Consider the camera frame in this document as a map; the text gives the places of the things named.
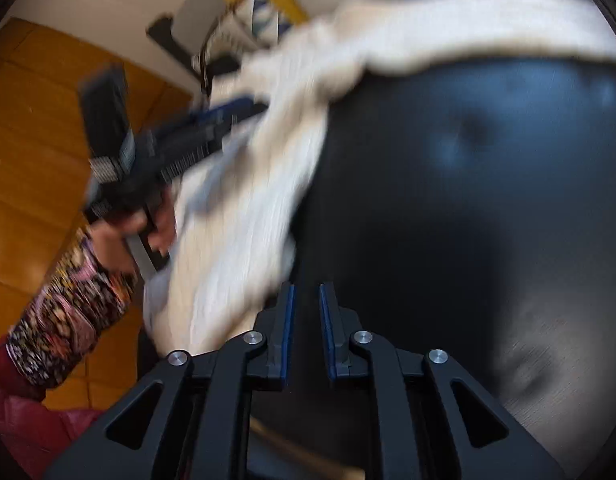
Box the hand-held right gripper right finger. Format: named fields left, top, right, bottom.
left=319, top=284, right=569, bottom=480

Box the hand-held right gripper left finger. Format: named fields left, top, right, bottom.
left=43, top=282, right=295, bottom=480

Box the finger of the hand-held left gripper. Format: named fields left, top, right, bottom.
left=188, top=96, right=269, bottom=136

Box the cream knitted sweater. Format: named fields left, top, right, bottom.
left=143, top=0, right=616, bottom=361

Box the person's left forearm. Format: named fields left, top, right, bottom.
left=5, top=225, right=139, bottom=391

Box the person's left hand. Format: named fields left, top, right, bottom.
left=90, top=185, right=176, bottom=273

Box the wooden wardrobe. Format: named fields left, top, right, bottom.
left=0, top=17, right=194, bottom=411

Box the black upright panel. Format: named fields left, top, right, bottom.
left=147, top=15, right=190, bottom=57

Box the geometric triangle print cushion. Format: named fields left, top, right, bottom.
left=208, top=0, right=280, bottom=61

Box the red clothing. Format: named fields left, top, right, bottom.
left=0, top=340, right=105, bottom=477

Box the black bag with strap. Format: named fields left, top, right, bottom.
left=192, top=50, right=245, bottom=97

